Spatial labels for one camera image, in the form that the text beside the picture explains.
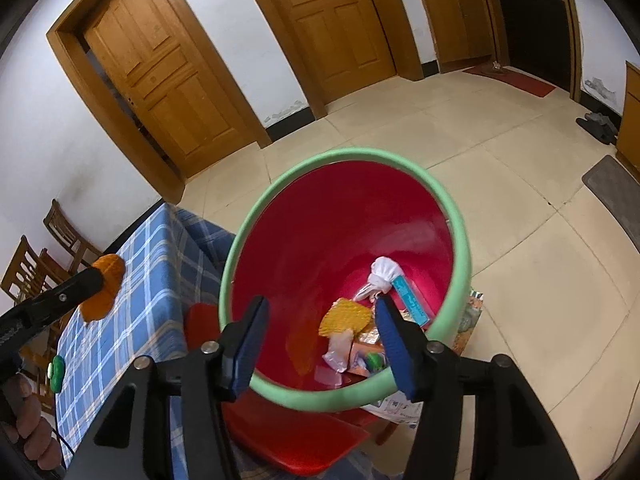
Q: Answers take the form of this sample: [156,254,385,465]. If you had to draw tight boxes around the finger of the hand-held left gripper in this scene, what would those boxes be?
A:
[22,266,108,328]

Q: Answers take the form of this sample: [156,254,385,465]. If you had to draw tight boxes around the blue plaid tablecloth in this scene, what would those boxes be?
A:
[54,203,241,461]

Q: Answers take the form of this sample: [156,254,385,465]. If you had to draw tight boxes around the large yellow foam net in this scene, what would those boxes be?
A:
[319,297,373,338]

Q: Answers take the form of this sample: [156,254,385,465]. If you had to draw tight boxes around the white bundle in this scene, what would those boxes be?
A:
[367,256,403,296]

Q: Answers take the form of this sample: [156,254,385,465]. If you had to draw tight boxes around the red door mat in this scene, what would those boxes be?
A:
[461,64,557,97]

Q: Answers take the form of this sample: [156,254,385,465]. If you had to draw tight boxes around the wooden door ajar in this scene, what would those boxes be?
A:
[46,0,273,201]

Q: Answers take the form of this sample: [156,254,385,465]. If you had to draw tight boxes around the red plastic stool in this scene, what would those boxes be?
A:
[184,302,396,478]

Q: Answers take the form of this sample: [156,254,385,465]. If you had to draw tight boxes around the wooden door with metal handle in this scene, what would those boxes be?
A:
[232,0,426,118]

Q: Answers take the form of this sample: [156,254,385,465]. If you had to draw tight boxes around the dark slipper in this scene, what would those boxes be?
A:
[585,112,622,136]
[575,117,615,146]

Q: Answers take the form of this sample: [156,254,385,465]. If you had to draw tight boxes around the green round toy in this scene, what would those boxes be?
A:
[47,355,67,393]

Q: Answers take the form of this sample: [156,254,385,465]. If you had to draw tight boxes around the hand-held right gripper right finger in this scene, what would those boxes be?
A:
[375,292,581,480]

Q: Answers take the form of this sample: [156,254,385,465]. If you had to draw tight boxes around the person's left hand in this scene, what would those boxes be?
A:
[4,374,63,470]

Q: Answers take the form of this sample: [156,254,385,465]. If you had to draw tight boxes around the red basin with green rim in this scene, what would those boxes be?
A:
[218,147,473,415]

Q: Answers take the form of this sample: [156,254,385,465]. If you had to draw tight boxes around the wooden cabinet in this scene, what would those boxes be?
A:
[615,60,640,181]

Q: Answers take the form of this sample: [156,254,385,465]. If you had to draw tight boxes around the wooden slat-back chair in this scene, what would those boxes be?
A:
[42,199,103,268]
[0,235,76,306]

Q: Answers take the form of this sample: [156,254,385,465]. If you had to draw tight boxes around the blue and white small box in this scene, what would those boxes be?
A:
[392,276,433,328]

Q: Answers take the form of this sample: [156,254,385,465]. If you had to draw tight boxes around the grey floor mat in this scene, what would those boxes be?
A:
[581,155,640,251]

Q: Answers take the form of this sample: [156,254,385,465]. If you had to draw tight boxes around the black door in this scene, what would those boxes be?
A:
[472,0,583,103]

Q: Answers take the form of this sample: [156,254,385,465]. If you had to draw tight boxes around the orange snack packet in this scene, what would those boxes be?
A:
[350,327,388,376]

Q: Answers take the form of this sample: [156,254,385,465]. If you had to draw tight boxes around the printed cardboard box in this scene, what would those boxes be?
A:
[360,287,485,428]

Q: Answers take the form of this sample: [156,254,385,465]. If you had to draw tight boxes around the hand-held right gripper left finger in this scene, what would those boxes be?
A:
[65,295,271,480]

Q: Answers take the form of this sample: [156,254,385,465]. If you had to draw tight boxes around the low wooden wall panel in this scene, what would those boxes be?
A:
[415,0,496,75]

